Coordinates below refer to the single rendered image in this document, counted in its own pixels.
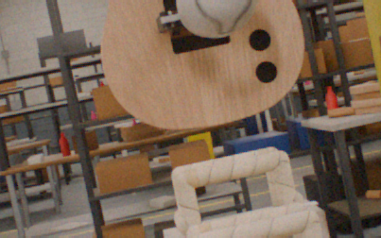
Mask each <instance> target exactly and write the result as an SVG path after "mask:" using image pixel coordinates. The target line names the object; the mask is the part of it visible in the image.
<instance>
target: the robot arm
mask: <svg viewBox="0 0 381 238"><path fill-rule="evenodd" d="M176 1H177V12H176V13H174V14H173V12H172V11H169V12H166V11H162V12H160V13H159V14H160V16H159V17H158V18H156V23H157V26H158V29H159V33H161V34H163V33H165V32H166V31H167V30H168V29H169V30H170V32H171V31H172V32H174V34H179V32H181V27H186V28H187V29H188V30H189V31H190V32H192V33H193V34H196V35H197V36H201V37H205V38H211V39H218V38H223V37H225V36H230V35H231V34H234V33H235V32H237V31H238V30H239V29H241V28H242V27H243V26H244V25H245V24H246V23H247V22H248V21H249V20H250V18H251V17H252V15H253V14H254V12H255V10H256V6H257V4H258V0H176Z"/></svg>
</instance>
